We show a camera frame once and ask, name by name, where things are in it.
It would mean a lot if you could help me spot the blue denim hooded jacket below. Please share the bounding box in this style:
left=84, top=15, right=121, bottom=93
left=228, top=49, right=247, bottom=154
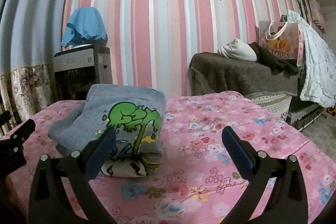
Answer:
left=49, top=84, right=166, bottom=177

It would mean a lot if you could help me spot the silver black water dispenser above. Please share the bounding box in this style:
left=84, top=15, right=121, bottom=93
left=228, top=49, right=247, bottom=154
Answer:
left=54, top=44, right=113, bottom=100

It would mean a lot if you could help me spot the pink floral bed sheet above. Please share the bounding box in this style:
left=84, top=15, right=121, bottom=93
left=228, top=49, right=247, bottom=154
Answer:
left=0, top=90, right=336, bottom=224

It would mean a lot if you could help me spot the white quilted blanket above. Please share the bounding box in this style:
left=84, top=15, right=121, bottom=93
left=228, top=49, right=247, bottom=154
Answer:
left=287, top=10, right=335, bottom=107

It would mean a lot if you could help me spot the blue floral curtain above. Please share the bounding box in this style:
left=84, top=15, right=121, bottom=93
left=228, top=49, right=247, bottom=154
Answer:
left=1, top=0, right=65, bottom=134

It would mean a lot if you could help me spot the blue cloth bottle cover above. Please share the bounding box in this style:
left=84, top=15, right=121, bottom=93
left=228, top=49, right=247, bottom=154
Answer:
left=61, top=7, right=108, bottom=48

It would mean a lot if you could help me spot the black garment on cabinet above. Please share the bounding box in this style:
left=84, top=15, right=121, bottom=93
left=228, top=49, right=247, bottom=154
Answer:
left=249, top=42, right=299, bottom=76

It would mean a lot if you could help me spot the brown fuzzy blanket cover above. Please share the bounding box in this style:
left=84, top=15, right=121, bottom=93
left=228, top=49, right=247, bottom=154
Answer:
left=189, top=52, right=297, bottom=96

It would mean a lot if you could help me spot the white folded garment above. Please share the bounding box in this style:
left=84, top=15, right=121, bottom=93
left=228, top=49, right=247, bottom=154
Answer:
left=217, top=38, right=257, bottom=62

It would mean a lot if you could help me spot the pink floral gift bag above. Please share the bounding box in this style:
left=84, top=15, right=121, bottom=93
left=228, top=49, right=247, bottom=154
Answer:
left=259, top=21, right=304, bottom=67

